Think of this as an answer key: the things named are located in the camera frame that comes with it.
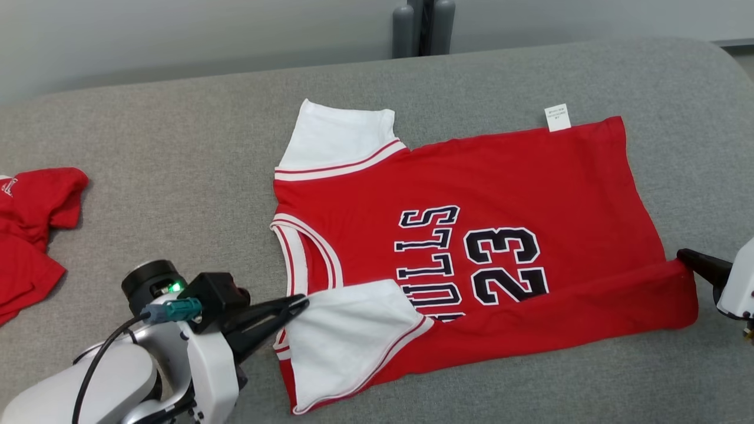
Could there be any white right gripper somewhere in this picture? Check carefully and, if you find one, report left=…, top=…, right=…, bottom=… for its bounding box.
left=676, top=238, right=754, bottom=322

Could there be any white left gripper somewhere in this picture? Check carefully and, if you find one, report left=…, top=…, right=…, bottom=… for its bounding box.
left=187, top=294, right=310, bottom=424

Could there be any red Bulls 23 jersey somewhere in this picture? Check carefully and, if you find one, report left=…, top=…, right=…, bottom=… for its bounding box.
left=270, top=99, right=700, bottom=416

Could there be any red shirt with white trim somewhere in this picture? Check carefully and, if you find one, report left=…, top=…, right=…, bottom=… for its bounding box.
left=0, top=167, right=89, bottom=326

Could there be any grey fabric sofa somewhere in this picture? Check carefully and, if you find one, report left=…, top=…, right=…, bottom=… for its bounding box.
left=0, top=37, right=754, bottom=424

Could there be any black left arm cable, teal plug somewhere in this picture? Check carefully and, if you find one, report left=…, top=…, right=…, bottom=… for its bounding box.
left=72, top=297, right=203, bottom=424

